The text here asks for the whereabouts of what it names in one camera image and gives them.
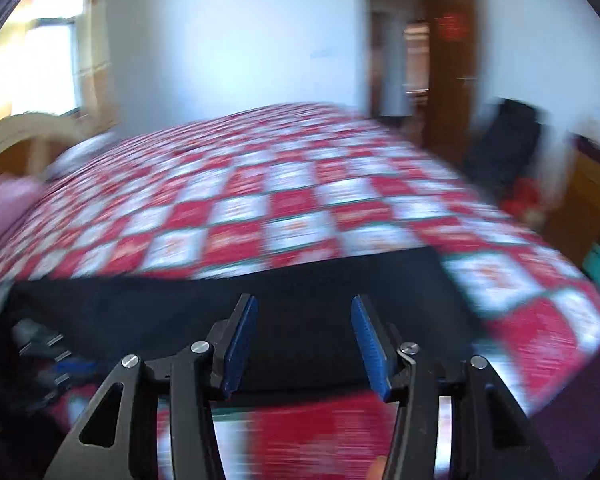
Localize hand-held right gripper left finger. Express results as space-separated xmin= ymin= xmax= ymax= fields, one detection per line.
xmin=42 ymin=294 xmax=259 ymax=480

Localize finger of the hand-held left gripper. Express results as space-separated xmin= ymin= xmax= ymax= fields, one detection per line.
xmin=10 ymin=317 xmax=98 ymax=401

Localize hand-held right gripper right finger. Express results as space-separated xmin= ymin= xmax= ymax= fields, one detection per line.
xmin=350 ymin=295 xmax=556 ymax=480

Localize black pants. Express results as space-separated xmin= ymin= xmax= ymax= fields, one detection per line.
xmin=2 ymin=247 xmax=481 ymax=396

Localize red checked printed quilt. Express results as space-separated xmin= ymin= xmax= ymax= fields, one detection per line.
xmin=0 ymin=102 xmax=600 ymax=480

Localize pink folded blanket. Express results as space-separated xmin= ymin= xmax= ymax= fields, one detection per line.
xmin=0 ymin=175 xmax=43 ymax=281

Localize grey striped pillow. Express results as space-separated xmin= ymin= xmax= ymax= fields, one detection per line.
xmin=50 ymin=132 xmax=118 ymax=178

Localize red cloth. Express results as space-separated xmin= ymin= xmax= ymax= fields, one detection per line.
xmin=500 ymin=177 xmax=543 ymax=216

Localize cream wooden headboard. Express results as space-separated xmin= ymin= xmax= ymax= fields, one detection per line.
xmin=0 ymin=112 xmax=96 ymax=181

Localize black chair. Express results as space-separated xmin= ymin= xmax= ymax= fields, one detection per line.
xmin=462 ymin=99 xmax=541 ymax=186

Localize brown wooden door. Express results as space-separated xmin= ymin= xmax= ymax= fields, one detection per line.
xmin=425 ymin=0 xmax=481 ymax=161

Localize wooden cabinet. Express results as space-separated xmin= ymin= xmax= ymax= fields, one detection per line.
xmin=555 ymin=132 xmax=600 ymax=271

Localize window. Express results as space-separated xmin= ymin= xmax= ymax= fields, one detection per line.
xmin=0 ymin=0 xmax=88 ymax=116

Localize beige curtain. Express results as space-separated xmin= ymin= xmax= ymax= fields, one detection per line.
xmin=77 ymin=0 xmax=121 ymax=131

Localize red door decoration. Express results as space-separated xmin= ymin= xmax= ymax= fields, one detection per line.
xmin=436 ymin=12 xmax=468 ymax=41

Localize brown door frame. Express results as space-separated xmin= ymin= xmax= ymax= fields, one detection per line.
xmin=365 ymin=0 xmax=431 ymax=121

